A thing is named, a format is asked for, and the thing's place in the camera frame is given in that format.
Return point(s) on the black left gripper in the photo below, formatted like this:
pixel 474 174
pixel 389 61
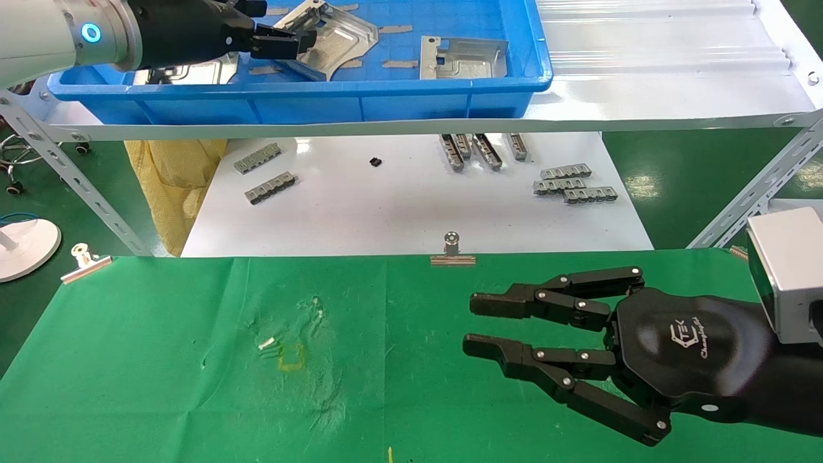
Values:
pixel 186 29

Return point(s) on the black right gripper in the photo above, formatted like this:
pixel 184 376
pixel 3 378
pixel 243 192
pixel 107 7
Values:
pixel 681 347

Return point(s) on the stamped sheet metal bracket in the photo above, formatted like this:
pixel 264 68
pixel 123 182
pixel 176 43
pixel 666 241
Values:
pixel 193 74
pixel 463 61
pixel 341 38

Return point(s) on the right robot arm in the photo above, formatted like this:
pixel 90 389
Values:
pixel 787 386

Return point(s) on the brown tape strip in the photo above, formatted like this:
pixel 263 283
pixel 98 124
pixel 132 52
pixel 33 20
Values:
pixel 352 64
pixel 349 8
pixel 263 71
pixel 400 63
pixel 395 29
pixel 278 11

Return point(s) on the blue plastic bin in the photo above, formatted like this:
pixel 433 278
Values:
pixel 386 99

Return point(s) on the yellow woven bag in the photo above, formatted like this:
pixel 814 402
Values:
pixel 173 186

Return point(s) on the green cloth mat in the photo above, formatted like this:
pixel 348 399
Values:
pixel 321 360

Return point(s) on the perforated white angle brace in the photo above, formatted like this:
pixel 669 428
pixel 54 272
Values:
pixel 71 173
pixel 759 186

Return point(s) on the chrome chair base with castors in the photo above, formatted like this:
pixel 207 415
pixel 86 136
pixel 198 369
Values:
pixel 19 154

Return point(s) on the small white scrap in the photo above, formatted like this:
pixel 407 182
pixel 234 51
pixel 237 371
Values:
pixel 267 344

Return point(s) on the translucent corrugated plastic sheet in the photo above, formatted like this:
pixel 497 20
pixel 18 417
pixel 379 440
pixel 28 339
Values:
pixel 656 35

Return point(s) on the white round stand base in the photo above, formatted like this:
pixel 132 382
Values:
pixel 29 247

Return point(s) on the grey slotted metal rail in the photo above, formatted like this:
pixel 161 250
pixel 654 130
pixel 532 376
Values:
pixel 517 146
pixel 487 152
pixel 590 195
pixel 566 172
pixel 464 145
pixel 452 154
pixel 558 186
pixel 257 159
pixel 272 188

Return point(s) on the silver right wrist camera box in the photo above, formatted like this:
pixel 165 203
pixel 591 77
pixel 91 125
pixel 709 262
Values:
pixel 794 270

